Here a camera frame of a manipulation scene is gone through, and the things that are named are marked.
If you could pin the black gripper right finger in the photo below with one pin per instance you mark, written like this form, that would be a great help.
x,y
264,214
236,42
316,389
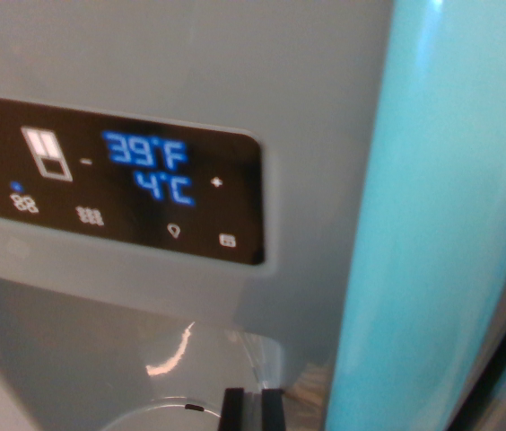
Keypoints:
x,y
274,413

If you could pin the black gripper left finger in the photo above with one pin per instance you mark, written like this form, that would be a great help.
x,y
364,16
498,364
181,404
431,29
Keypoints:
x,y
232,413

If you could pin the black temperature display panel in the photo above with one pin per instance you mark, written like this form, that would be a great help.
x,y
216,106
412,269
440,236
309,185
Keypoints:
x,y
100,188

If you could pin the round water dispenser base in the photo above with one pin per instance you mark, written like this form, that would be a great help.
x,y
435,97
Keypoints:
x,y
145,417

